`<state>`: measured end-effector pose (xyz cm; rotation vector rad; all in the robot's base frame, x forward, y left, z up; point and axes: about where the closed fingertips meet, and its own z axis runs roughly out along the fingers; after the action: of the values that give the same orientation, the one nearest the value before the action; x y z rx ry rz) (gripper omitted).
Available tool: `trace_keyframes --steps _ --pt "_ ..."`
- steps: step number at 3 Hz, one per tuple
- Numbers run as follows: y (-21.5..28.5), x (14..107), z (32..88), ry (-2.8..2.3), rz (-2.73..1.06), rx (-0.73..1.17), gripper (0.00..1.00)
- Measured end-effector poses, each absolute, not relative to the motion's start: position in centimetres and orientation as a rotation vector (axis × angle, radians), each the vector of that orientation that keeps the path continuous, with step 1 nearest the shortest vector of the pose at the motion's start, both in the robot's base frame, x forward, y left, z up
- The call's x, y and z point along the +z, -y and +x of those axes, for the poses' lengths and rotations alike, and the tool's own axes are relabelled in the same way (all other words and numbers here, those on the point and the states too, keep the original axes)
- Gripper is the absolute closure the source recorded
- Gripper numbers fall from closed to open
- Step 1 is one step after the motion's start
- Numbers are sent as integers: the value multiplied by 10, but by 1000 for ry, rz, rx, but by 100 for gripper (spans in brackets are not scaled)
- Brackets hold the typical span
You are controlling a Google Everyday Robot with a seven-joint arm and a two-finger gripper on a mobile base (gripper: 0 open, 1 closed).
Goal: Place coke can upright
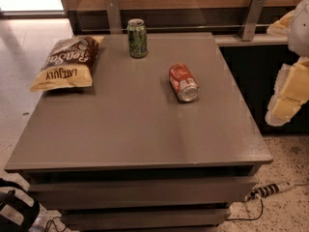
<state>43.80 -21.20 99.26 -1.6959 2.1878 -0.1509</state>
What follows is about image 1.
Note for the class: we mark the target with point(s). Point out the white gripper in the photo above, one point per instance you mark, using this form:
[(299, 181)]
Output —
[(299, 33)]

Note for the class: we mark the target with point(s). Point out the red coke can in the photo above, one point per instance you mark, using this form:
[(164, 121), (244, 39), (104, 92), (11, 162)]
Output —
[(183, 83)]

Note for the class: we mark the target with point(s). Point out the green soda can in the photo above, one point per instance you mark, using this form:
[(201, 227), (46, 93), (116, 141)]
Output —
[(137, 38)]

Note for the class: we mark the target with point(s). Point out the grey drawer cabinet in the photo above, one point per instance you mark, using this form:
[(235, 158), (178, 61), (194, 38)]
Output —
[(131, 126)]

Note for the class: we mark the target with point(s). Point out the lower grey drawer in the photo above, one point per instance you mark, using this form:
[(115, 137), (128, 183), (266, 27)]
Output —
[(145, 220)]

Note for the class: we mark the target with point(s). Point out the grey drawer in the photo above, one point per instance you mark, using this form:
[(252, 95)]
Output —
[(145, 220), (145, 193)]

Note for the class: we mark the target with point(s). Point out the brown yellow chip bag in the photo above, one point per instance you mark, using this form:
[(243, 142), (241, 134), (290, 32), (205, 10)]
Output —
[(69, 64)]

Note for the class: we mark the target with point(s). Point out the top grey drawer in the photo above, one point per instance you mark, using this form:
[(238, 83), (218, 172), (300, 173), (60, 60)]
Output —
[(145, 193)]

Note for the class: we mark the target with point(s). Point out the right metal bracket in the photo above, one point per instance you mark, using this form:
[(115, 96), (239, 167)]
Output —
[(247, 30)]

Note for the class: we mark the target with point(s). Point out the metal bracket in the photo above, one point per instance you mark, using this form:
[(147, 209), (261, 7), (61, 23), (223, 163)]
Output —
[(247, 30), (114, 16)]

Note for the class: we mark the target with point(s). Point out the left metal bracket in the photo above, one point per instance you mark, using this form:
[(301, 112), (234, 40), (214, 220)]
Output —
[(114, 16)]

